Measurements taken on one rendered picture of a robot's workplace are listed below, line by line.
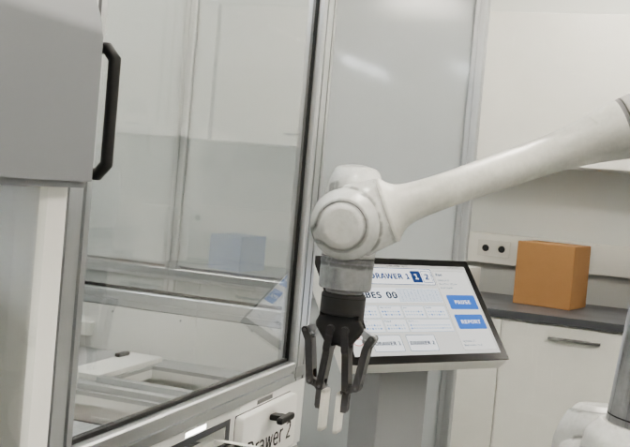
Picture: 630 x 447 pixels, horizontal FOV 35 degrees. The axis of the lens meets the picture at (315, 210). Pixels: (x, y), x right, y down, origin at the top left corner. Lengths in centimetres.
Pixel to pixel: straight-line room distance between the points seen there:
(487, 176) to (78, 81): 84
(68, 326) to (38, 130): 58
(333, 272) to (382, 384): 98
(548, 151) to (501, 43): 324
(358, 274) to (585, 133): 43
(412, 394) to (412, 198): 123
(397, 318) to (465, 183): 106
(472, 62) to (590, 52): 168
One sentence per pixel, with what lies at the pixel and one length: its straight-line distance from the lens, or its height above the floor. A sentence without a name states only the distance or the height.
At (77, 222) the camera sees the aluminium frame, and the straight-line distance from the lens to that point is 137.
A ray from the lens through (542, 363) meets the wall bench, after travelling 449.
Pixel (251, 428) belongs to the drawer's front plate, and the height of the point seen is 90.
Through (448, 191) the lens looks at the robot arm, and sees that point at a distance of 154.
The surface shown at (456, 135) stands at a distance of 321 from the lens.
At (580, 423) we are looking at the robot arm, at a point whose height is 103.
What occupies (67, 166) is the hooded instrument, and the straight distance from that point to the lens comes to 88.
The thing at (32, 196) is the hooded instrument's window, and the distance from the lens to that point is 87.
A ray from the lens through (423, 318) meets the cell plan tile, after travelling 262.
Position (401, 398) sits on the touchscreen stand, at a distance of 267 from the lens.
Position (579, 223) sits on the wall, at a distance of 514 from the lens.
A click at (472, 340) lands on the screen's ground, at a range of 269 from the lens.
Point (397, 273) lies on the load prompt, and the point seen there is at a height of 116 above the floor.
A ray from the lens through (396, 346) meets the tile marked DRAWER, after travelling 252.
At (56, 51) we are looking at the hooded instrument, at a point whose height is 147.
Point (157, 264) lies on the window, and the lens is 162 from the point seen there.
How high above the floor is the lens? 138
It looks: 2 degrees down
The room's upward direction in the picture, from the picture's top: 5 degrees clockwise
